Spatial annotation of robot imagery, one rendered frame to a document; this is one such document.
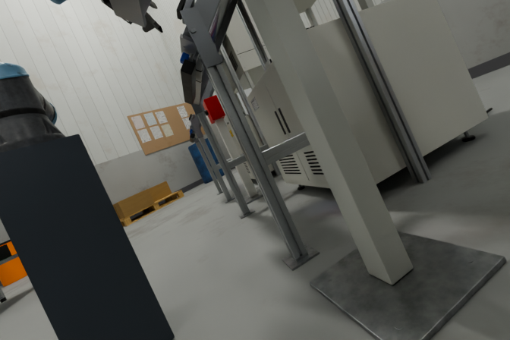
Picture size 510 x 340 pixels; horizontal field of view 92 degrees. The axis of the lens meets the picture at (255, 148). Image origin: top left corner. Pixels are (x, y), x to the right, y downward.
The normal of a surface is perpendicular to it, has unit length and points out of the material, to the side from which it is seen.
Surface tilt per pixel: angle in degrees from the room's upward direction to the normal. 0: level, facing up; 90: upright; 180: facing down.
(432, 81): 90
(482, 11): 90
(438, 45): 90
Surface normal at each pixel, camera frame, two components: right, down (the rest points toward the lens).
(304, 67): 0.29, -0.11
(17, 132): 0.37, -0.49
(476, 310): -0.42, -0.91
